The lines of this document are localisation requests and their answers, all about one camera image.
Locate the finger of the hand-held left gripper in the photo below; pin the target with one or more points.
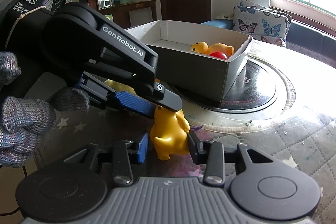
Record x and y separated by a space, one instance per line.
168 100
131 102

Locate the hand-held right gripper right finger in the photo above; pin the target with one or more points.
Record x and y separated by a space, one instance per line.
194 148

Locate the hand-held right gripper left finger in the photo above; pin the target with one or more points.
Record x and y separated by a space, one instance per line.
143 146

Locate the yellow plastic figure toy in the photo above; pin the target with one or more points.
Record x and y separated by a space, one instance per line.
168 132

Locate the grey cardboard box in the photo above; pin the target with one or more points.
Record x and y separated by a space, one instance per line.
194 74

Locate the yellow bear toy red shirt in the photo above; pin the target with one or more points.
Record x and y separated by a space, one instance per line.
203 47

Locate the person's left hand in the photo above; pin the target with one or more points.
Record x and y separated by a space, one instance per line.
21 129

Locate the pale yellow plush toy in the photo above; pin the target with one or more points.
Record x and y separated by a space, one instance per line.
120 86

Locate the round black table hotplate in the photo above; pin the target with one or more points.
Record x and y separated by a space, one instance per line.
257 87

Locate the butterfly print cushion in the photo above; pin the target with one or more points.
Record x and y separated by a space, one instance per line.
261 23

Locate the blue sofa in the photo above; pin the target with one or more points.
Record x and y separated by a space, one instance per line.
309 37

